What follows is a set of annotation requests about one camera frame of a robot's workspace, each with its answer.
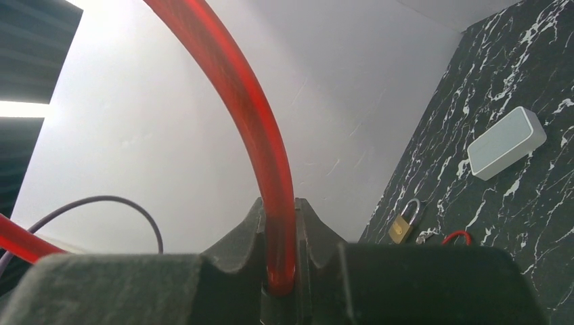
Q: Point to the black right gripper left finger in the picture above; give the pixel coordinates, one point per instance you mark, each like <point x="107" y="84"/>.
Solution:
<point x="222" y="285"/>

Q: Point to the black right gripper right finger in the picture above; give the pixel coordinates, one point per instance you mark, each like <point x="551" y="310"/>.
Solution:
<point x="357" y="283"/>

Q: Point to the brass padlock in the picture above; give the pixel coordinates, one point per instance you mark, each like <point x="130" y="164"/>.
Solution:
<point x="404" y="222"/>

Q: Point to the red cable tie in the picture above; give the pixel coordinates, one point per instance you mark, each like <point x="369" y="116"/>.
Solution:
<point x="458" y="234"/>

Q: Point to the small silver padlock key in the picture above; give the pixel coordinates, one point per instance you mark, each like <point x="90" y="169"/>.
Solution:
<point x="425" y="235"/>

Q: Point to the white square box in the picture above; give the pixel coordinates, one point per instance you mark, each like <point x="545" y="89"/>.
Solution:
<point x="514" y="136"/>

